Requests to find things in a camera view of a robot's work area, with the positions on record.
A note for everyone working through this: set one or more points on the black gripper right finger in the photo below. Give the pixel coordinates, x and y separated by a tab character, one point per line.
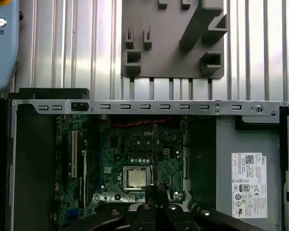
173	220

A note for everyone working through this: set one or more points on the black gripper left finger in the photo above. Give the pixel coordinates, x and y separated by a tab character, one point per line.
144	219

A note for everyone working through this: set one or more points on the black RAM stick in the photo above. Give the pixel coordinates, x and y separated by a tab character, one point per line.
155	156

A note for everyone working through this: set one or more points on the silver CPU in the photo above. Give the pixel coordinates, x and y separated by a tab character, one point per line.
136	178

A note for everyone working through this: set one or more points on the CPU socket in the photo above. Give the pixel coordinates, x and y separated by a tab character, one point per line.
124	179

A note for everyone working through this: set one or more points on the green motherboard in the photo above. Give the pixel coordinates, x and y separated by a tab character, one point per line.
110	154

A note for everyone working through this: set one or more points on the grey power supply unit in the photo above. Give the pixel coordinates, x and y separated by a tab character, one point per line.
231	139

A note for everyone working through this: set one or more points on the black open PC case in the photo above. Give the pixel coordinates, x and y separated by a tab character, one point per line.
0	156

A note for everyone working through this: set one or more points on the grey plastic parts rack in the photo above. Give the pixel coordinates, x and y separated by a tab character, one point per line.
168	48

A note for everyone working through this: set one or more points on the pale blue teach pendant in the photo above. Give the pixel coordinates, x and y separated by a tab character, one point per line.
4	53

